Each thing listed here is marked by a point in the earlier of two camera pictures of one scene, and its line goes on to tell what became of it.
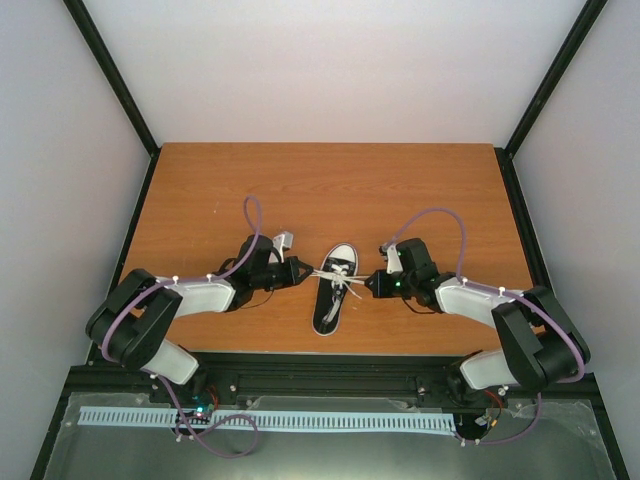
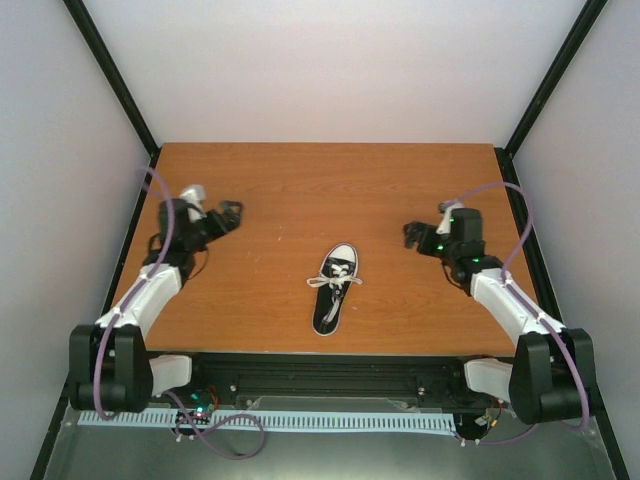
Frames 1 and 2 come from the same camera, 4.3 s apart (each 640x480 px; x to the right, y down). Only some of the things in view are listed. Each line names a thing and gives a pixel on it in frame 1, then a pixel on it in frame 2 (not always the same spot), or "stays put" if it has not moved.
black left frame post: x=121 y=87 stays put
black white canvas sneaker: x=337 y=273 stays put
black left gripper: x=292 y=279 → x=233 y=222
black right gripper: x=381 y=290 → x=416 y=228
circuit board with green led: x=201 y=412 stays put
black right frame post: x=506 y=155 stays put
